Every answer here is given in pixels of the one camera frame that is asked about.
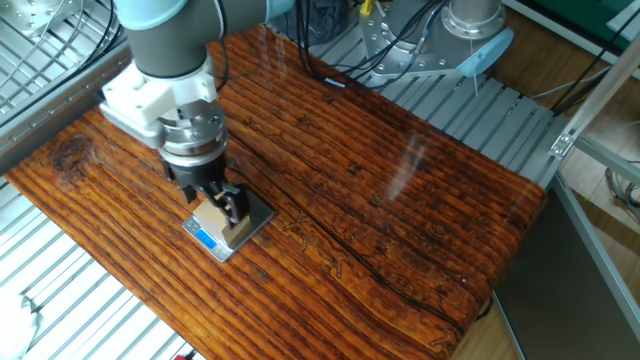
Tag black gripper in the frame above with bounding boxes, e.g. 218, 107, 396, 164
160, 152, 251, 231

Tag light wooden cube block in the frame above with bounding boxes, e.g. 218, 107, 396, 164
192, 198, 255, 246

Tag silver digital pocket scale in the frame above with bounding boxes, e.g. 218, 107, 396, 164
181, 189, 276, 263

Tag wood grain table mat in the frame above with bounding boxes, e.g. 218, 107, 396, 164
3, 24, 548, 360

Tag dark grey crumpled cloth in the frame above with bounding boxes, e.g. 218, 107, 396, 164
299, 0, 351, 44

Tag white crumpled cloth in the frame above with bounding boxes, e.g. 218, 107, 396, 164
0, 293, 42, 360

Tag silver perforated mounting plate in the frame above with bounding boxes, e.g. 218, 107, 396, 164
0, 0, 85, 40

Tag white zip tie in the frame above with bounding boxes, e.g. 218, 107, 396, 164
467, 37, 481, 99

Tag flat grey panel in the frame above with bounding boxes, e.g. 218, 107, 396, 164
492, 174, 640, 360

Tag white wrist mount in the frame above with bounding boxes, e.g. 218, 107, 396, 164
98, 54, 219, 150

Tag grey table frame beam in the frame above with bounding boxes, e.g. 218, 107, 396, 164
0, 37, 136, 176

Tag black rack cable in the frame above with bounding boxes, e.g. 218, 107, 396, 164
74, 0, 124, 71

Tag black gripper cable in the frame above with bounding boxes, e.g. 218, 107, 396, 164
294, 0, 454, 91

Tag wire mesh rack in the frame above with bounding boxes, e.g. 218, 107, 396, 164
0, 0, 124, 116

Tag silver corner bracket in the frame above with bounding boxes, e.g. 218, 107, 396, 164
549, 132, 576, 160

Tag aluminium frame rail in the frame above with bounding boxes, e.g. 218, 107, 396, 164
573, 135, 640, 174
552, 172, 640, 346

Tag aluminium frame post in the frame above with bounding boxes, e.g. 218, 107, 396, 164
548, 44, 640, 160

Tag black floor cable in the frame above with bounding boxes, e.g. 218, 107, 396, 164
549, 3, 640, 114

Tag grey floor cables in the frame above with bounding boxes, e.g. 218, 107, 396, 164
603, 167, 640, 224

